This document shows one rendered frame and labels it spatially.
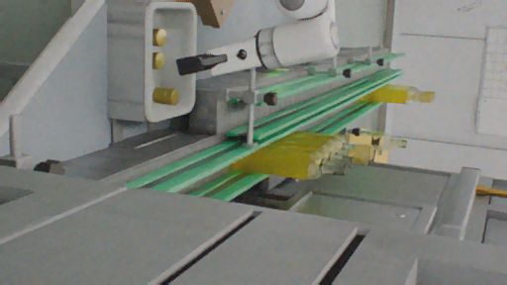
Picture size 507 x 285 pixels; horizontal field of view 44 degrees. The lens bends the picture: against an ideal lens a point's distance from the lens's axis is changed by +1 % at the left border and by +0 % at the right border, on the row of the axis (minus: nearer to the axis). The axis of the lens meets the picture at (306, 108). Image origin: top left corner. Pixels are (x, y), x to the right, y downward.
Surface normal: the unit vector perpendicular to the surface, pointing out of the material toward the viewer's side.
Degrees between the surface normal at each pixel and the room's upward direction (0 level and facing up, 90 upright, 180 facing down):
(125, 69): 90
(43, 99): 0
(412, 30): 90
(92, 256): 90
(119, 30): 90
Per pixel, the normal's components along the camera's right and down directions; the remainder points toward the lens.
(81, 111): 0.94, 0.11
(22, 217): 0.05, -0.98
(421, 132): -0.32, 0.14
